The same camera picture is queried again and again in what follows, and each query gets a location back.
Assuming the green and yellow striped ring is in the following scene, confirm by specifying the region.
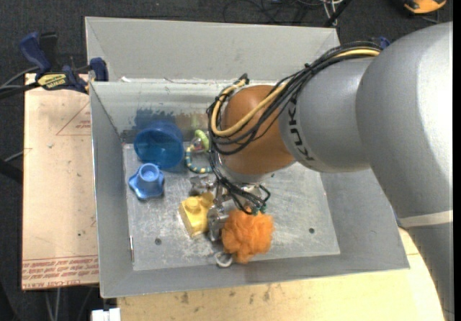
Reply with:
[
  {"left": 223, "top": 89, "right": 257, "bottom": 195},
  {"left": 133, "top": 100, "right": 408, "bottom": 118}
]
[{"left": 184, "top": 128, "right": 215, "bottom": 174}]

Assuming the orange bath pouf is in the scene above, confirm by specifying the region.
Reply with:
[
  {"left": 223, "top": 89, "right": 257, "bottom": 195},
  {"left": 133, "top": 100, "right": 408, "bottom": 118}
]
[{"left": 215, "top": 208, "right": 276, "bottom": 269}]

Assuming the blue plastic cup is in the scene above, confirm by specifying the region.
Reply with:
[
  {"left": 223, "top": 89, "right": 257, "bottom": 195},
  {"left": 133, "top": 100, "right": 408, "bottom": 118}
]
[{"left": 133, "top": 119, "right": 186, "bottom": 171}]

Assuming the grey metal bin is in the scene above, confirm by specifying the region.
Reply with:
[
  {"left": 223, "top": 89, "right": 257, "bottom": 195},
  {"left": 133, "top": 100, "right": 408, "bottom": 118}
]
[{"left": 84, "top": 16, "right": 411, "bottom": 299}]

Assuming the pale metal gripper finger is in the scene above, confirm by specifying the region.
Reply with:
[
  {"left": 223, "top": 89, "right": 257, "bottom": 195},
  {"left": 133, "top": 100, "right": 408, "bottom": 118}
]
[
  {"left": 206, "top": 204, "right": 231, "bottom": 243},
  {"left": 189, "top": 174, "right": 219, "bottom": 196}
]

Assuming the yellow toy block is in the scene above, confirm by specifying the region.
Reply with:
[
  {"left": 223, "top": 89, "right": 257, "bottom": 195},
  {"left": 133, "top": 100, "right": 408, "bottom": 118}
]
[{"left": 178, "top": 192, "right": 216, "bottom": 240}]

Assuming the brown cardboard board, red print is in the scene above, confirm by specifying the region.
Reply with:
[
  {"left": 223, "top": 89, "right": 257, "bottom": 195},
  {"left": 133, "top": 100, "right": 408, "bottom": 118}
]
[{"left": 21, "top": 73, "right": 100, "bottom": 291}]

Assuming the blue star-shaped cap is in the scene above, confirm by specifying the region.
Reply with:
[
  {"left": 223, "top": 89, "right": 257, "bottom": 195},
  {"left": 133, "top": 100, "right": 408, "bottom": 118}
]
[{"left": 127, "top": 163, "right": 166, "bottom": 202}]

